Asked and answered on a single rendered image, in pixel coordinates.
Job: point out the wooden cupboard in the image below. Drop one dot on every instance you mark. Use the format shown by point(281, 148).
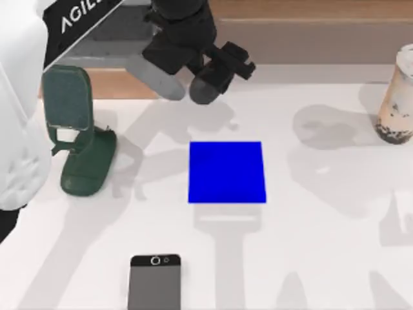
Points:
point(309, 32)

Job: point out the flat blue square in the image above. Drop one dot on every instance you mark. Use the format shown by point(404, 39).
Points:
point(226, 172)

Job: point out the bubble tea cup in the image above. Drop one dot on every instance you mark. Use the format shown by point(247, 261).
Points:
point(397, 97)

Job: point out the green phone stand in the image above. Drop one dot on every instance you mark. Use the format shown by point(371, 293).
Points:
point(79, 129)

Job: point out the black and grey smartphone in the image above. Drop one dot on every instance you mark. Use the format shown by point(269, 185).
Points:
point(155, 284)

